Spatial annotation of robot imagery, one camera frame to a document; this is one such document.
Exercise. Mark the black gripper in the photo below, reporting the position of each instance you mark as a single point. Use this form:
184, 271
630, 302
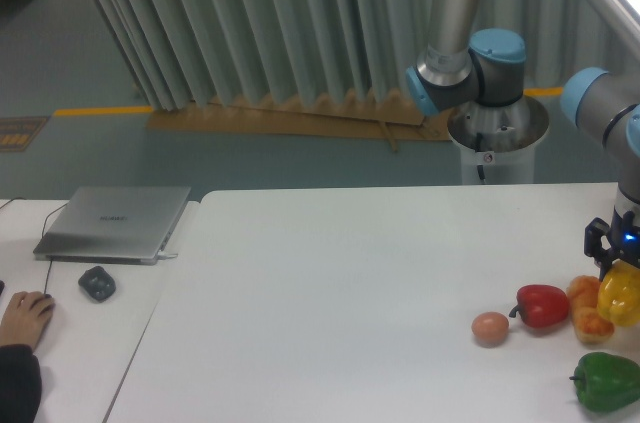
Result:
618, 240

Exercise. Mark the yellow bell pepper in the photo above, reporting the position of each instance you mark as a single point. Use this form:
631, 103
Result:
618, 296

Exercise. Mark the black sleeved forearm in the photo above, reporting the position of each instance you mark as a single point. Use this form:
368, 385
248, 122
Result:
21, 384

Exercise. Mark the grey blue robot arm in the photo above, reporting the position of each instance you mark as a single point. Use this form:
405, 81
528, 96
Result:
478, 78

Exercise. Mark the red bell pepper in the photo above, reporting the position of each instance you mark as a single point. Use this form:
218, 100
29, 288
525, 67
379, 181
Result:
541, 306

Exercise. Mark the green bell pepper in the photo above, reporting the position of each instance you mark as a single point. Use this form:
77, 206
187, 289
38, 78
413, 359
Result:
605, 383

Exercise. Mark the person's bare hand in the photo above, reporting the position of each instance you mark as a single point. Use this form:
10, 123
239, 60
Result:
20, 324

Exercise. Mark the orange bread pastry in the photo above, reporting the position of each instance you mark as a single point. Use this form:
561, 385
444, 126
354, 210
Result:
590, 328

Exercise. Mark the brown egg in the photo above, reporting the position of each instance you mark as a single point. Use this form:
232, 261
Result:
490, 328

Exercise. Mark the flat brown cardboard sheet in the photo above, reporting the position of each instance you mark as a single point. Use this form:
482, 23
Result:
395, 119

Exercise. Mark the pale green pleated curtain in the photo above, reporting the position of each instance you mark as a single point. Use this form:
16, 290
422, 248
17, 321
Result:
195, 50

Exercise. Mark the silver closed laptop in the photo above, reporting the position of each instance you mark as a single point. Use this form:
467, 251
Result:
114, 224

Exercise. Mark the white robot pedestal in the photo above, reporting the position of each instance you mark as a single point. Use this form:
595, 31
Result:
497, 145

